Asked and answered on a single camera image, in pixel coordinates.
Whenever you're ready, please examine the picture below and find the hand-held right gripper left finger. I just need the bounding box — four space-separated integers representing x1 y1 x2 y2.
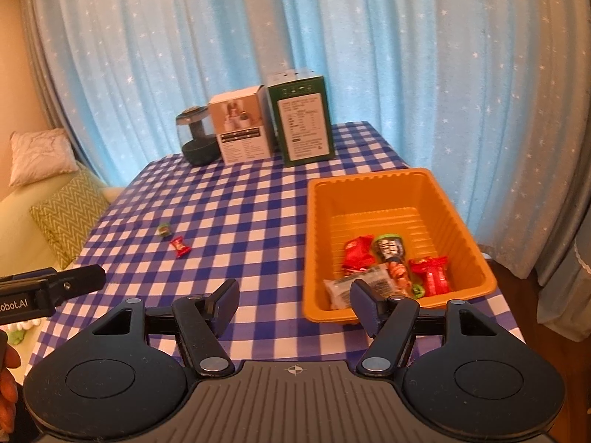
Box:
92 279 241 377

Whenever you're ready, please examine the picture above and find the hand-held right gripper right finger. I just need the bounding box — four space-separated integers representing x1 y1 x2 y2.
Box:
350 279 527 377

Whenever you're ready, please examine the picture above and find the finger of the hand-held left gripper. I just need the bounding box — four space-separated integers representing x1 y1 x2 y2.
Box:
47 265 107 306

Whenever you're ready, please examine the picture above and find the clear snack packet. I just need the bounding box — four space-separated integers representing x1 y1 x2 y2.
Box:
323 265 393 310

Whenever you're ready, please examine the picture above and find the red snack packet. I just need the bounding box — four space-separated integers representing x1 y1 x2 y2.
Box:
342 235 376 272
409 255 451 297

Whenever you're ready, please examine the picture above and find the orange plastic tray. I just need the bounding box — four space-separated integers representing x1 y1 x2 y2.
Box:
302 167 498 324

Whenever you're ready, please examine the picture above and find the person's left hand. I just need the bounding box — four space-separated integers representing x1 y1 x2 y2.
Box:
0 345 23 427

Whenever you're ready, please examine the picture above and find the green and white toy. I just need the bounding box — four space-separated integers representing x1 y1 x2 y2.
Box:
2 317 42 347

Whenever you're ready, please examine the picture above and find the orange wrapped candy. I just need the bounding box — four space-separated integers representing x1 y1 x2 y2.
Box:
387 258 411 296

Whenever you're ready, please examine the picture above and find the green zigzag pillow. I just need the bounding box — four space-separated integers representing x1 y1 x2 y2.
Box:
30 168 112 264

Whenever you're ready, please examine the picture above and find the light green sofa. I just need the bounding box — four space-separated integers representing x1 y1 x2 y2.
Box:
0 161 125 282

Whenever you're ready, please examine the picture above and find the blue white checkered tablecloth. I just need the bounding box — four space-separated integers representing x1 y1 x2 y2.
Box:
28 121 527 379

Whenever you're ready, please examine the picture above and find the white pillow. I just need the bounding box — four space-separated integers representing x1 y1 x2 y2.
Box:
9 128 79 188

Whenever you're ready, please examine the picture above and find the dark glass humidifier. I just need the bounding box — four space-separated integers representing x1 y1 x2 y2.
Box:
175 106 219 167

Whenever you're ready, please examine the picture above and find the white cardboard box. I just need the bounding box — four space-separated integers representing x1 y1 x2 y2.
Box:
209 85 273 165

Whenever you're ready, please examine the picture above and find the green cardboard box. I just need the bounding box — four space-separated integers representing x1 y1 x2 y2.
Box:
265 68 336 168

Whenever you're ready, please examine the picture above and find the lace-trimmed grey curtain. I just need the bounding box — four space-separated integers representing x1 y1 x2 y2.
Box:
536 221 591 344

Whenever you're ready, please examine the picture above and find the grey star curtain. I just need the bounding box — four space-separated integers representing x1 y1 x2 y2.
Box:
522 0 591 287
18 0 109 185

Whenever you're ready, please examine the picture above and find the blue star curtain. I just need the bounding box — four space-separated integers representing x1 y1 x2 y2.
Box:
46 0 568 259

